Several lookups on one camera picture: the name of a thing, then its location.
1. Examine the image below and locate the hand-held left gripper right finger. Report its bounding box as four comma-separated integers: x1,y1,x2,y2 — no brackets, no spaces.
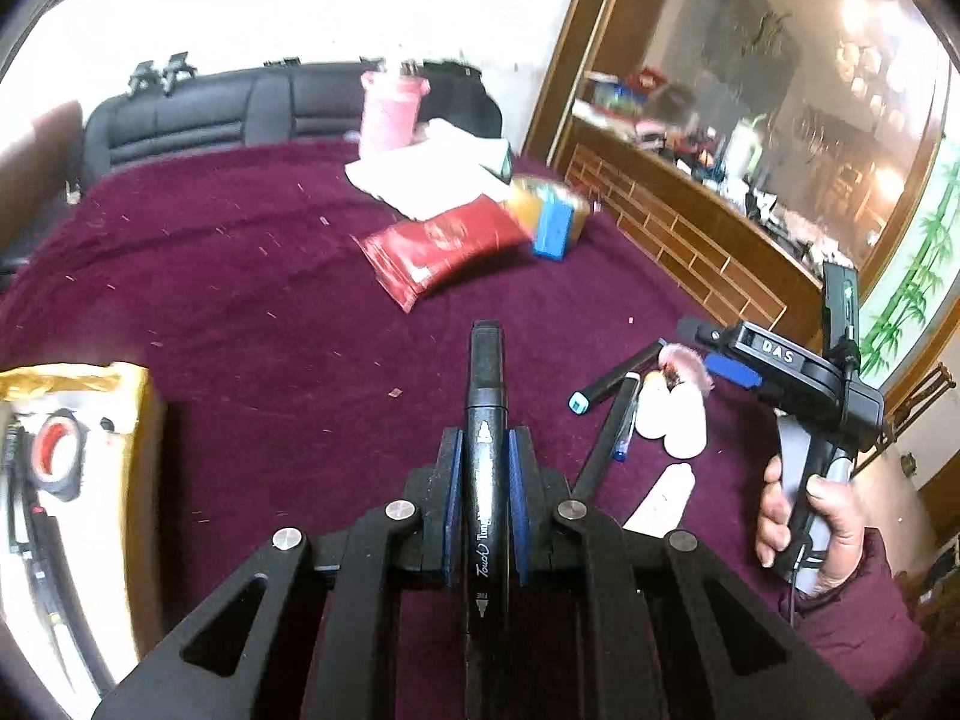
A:
508,426,875,720

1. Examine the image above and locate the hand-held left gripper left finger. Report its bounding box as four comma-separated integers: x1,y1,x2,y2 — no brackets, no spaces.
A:
94,427,462,720

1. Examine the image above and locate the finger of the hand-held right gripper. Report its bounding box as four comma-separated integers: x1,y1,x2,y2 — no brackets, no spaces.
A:
677,317,751,353
705,352,762,391

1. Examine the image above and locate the pink fuzzy plush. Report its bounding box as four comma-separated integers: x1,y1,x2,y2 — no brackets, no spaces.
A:
656,343,713,391

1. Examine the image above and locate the thin black pencil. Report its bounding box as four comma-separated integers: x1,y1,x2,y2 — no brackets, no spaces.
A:
574,373,640,502

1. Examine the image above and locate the black marker with teal band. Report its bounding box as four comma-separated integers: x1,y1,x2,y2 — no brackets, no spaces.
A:
566,340,670,413

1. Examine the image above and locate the black marker with red end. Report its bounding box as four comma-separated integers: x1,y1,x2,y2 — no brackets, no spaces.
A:
461,320,518,720

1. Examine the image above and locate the white tube with barcode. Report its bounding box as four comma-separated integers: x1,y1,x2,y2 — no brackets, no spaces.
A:
622,463,697,539

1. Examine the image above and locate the yellow rimmed white tray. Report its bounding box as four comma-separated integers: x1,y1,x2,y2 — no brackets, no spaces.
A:
0,364,167,698

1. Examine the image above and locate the black tape roll red core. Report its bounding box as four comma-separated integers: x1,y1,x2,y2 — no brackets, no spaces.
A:
28,411,89,502

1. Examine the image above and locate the thick black pen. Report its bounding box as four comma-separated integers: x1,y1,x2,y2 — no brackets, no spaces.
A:
11,499,102,691

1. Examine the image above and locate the person's right forearm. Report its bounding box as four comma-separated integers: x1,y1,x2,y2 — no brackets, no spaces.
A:
780,529,931,698

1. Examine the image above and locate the person's right hand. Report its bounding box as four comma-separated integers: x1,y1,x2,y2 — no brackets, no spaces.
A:
754,457,869,599

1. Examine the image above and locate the small white cloth roll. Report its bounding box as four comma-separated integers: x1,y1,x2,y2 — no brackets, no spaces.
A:
636,379,672,440

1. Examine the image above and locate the wooden brick-pattern counter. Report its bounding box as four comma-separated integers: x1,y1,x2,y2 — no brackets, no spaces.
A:
521,0,960,563

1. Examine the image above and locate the clear blue pen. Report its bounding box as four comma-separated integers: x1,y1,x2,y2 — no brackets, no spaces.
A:
613,382,640,464

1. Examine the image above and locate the bamboo painted panel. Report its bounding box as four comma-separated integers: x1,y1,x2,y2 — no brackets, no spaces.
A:
859,157,960,421

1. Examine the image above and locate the blue rectangular box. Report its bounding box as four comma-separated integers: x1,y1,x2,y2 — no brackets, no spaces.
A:
532,190,575,261

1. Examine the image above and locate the blue yellow sponge pack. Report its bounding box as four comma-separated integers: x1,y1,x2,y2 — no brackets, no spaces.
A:
504,174,593,248

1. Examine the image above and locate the red blue tissue box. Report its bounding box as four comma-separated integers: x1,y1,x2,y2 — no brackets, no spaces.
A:
596,69,665,115

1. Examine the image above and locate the red foil packet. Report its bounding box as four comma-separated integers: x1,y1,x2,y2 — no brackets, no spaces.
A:
352,195,535,314

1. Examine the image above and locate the white paper stack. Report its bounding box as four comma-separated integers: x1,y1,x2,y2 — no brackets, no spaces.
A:
345,120,511,220

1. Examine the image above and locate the pink knit-covered bottle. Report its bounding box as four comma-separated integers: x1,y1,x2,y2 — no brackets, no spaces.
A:
358,60,428,158

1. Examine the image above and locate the black leather sofa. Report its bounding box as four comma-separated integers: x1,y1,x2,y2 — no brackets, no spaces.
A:
82,60,503,188

